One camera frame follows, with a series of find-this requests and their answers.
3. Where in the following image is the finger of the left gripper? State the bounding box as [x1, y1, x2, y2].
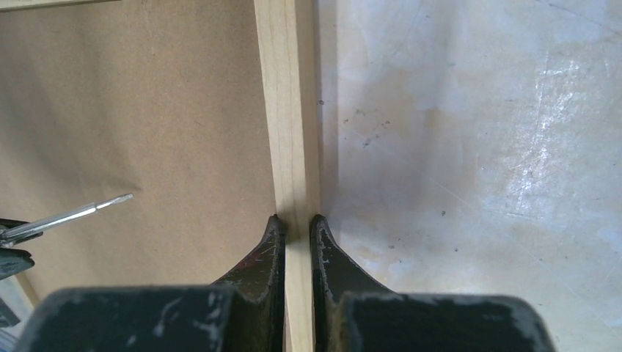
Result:
[1, 219, 44, 280]

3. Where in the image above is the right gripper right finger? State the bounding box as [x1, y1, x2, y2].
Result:
[310, 215, 555, 351]

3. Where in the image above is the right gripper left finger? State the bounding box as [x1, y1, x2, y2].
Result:
[15, 216, 285, 351]

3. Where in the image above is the clear handle screwdriver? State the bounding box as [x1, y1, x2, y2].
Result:
[1, 193, 133, 247]

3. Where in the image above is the wooden picture frame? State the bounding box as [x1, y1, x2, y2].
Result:
[0, 0, 322, 352]

